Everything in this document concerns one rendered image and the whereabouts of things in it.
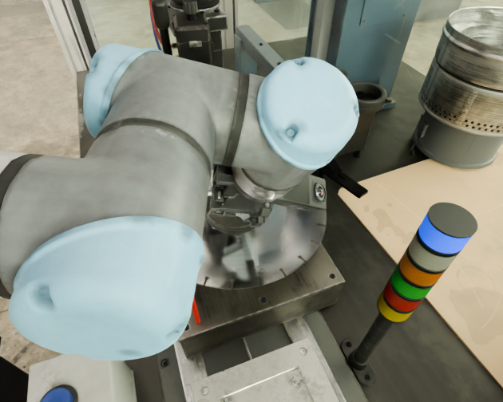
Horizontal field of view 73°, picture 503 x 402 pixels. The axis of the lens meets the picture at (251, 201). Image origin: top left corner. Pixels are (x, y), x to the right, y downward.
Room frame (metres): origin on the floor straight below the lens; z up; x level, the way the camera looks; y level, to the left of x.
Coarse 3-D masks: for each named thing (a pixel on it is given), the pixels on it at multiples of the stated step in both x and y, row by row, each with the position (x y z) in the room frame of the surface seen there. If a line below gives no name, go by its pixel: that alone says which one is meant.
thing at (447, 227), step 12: (444, 204) 0.23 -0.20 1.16; (456, 204) 0.23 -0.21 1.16; (432, 216) 0.22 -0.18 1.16; (444, 216) 0.22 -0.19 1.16; (456, 216) 0.22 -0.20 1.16; (468, 216) 0.22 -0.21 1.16; (420, 228) 0.22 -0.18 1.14; (432, 228) 0.21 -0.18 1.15; (444, 228) 0.20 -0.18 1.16; (456, 228) 0.20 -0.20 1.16; (468, 228) 0.20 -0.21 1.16; (420, 240) 0.21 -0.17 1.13; (432, 240) 0.20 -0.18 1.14; (444, 240) 0.20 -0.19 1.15; (456, 240) 0.19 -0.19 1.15; (468, 240) 0.20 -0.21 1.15; (444, 252) 0.19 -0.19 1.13; (456, 252) 0.19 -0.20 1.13
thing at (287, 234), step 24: (288, 216) 0.40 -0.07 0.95; (312, 216) 0.40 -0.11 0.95; (216, 240) 0.34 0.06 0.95; (240, 240) 0.34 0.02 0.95; (264, 240) 0.34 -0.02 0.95; (288, 240) 0.34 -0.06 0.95; (312, 240) 0.35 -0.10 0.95; (216, 264) 0.30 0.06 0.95; (240, 264) 0.30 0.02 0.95; (264, 264) 0.30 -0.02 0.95; (288, 264) 0.30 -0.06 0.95; (240, 288) 0.25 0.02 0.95
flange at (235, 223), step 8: (208, 200) 0.43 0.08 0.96; (208, 208) 0.41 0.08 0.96; (208, 216) 0.39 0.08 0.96; (216, 216) 0.39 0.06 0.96; (224, 216) 0.39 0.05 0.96; (216, 224) 0.37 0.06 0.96; (224, 224) 0.37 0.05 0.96; (232, 224) 0.37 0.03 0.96; (240, 224) 0.37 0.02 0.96; (248, 224) 0.37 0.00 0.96
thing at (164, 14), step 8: (152, 0) 0.47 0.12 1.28; (160, 0) 0.47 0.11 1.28; (152, 8) 0.46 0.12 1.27; (160, 8) 0.46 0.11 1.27; (160, 16) 0.46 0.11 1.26; (168, 16) 0.47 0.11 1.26; (160, 24) 0.46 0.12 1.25; (168, 24) 0.47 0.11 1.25; (160, 32) 0.46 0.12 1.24; (168, 40) 0.47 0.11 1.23; (168, 48) 0.47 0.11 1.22
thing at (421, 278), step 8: (408, 256) 0.21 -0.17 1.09; (400, 264) 0.22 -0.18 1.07; (408, 264) 0.21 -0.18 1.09; (400, 272) 0.21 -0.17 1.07; (408, 272) 0.20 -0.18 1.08; (416, 272) 0.20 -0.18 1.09; (424, 272) 0.20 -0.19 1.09; (432, 272) 0.19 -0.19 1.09; (440, 272) 0.19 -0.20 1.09; (408, 280) 0.20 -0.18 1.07; (416, 280) 0.20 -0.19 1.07; (424, 280) 0.19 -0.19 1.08; (432, 280) 0.19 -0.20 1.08
